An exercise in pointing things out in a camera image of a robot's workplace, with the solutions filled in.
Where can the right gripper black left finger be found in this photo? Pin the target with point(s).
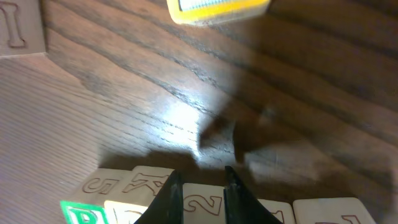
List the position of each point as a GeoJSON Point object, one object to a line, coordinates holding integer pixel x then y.
{"type": "Point", "coordinates": [167, 207]}

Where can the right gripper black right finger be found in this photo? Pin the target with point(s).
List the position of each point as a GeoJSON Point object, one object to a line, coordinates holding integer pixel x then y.
{"type": "Point", "coordinates": [240, 205]}

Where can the green B wooden block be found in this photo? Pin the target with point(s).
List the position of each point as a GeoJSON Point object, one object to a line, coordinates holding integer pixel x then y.
{"type": "Point", "coordinates": [203, 204]}

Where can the yellow O wooden block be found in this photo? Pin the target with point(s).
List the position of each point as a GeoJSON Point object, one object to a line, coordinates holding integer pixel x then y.
{"type": "Point", "coordinates": [133, 195]}

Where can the green R wooden block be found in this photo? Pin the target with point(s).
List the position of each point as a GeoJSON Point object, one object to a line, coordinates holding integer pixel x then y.
{"type": "Point", "coordinates": [86, 204]}

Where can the blue T wooden block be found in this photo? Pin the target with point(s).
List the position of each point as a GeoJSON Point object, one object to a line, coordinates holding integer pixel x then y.
{"type": "Point", "coordinates": [343, 210]}

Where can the yellow C wooden block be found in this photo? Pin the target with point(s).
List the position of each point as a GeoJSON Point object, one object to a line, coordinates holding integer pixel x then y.
{"type": "Point", "coordinates": [210, 12]}

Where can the red E wooden block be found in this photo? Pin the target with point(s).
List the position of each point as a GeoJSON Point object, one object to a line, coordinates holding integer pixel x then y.
{"type": "Point", "coordinates": [22, 31]}

